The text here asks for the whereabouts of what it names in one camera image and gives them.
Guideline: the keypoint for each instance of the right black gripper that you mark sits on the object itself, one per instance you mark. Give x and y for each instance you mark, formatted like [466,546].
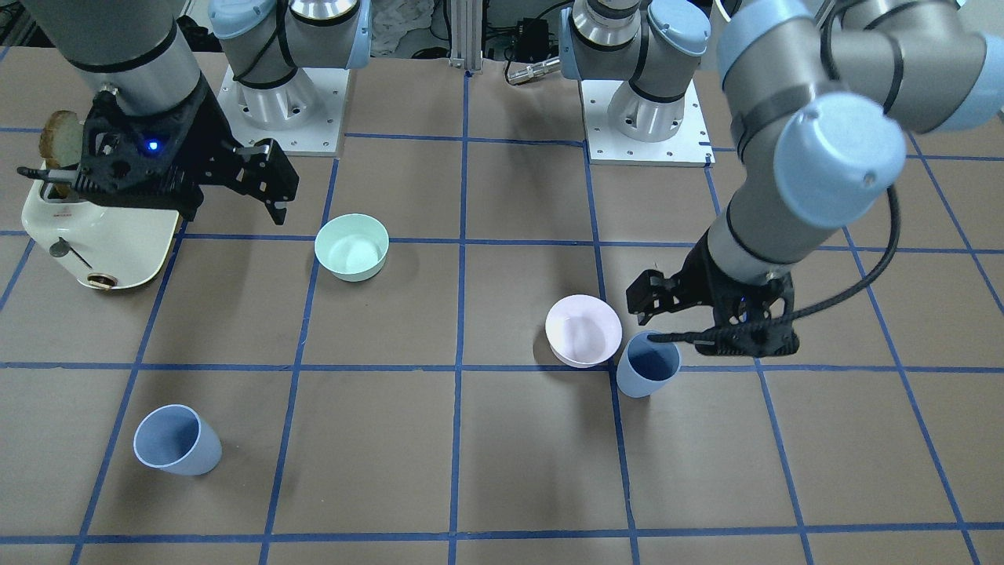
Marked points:
[198,147]

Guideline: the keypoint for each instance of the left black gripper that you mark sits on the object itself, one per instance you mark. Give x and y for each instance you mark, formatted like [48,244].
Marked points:
[697,286]

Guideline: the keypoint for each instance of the blue cup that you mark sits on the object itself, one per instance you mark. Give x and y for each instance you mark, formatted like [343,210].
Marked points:
[175,439]
[646,365]

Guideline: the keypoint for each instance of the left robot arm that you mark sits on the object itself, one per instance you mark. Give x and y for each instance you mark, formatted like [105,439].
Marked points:
[818,116]

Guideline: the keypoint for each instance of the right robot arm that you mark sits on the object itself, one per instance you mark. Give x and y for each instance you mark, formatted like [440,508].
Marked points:
[139,48]

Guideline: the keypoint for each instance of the cream white toaster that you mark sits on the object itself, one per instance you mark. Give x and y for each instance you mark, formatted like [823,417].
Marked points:
[105,248]

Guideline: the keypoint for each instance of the pink bowl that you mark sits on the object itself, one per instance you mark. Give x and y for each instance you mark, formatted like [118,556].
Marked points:
[583,331]

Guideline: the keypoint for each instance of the bread slice in toaster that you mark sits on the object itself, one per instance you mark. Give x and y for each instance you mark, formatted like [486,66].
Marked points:
[61,140]

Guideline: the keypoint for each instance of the mint green bowl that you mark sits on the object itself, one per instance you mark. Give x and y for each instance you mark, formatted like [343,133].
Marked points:
[353,247]

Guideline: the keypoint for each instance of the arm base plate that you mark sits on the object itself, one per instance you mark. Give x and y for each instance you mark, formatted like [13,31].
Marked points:
[305,116]
[625,130]

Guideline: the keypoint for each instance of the aluminium frame post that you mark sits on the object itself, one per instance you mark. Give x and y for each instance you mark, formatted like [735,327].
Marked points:
[466,35]

